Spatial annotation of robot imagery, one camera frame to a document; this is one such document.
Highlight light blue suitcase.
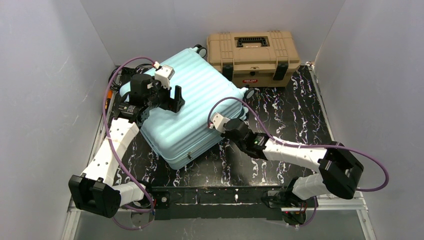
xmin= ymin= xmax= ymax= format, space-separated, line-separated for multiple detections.
xmin=140 ymin=48 xmax=248 ymax=170

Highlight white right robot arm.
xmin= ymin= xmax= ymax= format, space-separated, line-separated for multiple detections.
xmin=214 ymin=119 xmax=364 ymax=200

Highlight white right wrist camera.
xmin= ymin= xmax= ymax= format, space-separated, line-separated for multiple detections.
xmin=208 ymin=112 xmax=230 ymax=133

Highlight black coiled cable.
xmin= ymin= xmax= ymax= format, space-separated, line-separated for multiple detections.
xmin=108 ymin=63 xmax=157 ymax=92

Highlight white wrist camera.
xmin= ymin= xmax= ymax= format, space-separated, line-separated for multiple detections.
xmin=208 ymin=112 xmax=230 ymax=133
xmin=152 ymin=61 xmax=175 ymax=90

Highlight orange handled screwdriver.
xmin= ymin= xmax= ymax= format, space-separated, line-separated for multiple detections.
xmin=104 ymin=89 xmax=114 ymax=111

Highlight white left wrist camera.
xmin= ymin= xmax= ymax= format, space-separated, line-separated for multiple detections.
xmin=152 ymin=61 xmax=175 ymax=90

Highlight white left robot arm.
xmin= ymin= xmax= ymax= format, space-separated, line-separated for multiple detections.
xmin=68 ymin=73 xmax=185 ymax=218

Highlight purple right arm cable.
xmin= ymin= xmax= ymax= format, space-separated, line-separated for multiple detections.
xmin=206 ymin=96 xmax=390 ymax=229

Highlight tan plastic toolbox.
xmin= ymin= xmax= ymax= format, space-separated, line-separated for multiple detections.
xmin=206 ymin=31 xmax=301 ymax=88

